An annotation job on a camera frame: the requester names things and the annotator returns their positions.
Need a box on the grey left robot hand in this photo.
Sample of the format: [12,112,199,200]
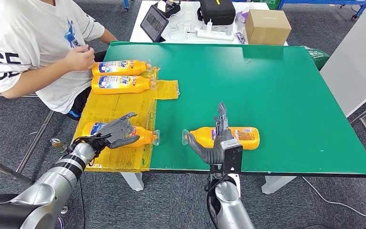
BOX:
[98,112,141,150]

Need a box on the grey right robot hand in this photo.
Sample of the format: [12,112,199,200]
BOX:
[186,102,234,166]

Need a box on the person's right hand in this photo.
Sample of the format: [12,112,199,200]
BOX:
[63,45,96,73]

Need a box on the orange detergent bottle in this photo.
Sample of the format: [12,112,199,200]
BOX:
[91,60,152,77]
[182,126,261,151]
[81,121,161,148]
[91,74,157,95]

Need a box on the small clear bottle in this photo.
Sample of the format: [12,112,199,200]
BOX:
[50,138,67,153]

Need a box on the yellow taped cardboard sheet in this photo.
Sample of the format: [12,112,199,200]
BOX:
[72,66,181,174]

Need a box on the white table leg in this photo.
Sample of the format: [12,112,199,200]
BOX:
[261,175,297,195]
[121,172,145,192]

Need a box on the person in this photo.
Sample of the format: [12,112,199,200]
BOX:
[0,0,118,115]

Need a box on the white table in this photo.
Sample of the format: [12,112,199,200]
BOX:
[129,0,288,46]

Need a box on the black tablet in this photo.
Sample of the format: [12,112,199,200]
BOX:
[140,4,170,43]

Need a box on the black device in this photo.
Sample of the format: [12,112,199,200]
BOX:
[156,0,182,19]

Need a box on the white power strip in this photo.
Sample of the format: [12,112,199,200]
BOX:
[196,29,234,42]

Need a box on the brown cardboard box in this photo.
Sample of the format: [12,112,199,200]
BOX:
[245,9,292,46]

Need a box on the black carry case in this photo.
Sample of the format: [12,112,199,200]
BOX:
[197,0,236,26]

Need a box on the purple plastic packet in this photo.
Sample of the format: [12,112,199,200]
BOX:
[235,9,250,24]

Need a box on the green bag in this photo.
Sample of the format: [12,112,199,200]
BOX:
[303,45,330,71]

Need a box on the white cabinet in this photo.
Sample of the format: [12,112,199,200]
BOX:
[319,9,366,118]

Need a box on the blue metal rack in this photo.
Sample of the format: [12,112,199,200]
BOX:
[277,0,366,20]

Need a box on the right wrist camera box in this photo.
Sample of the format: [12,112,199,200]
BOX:
[220,139,244,175]

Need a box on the white cable coil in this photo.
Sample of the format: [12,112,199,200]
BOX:
[169,12,198,42]

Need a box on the white floor cable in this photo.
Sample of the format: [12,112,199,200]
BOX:
[303,177,366,219]

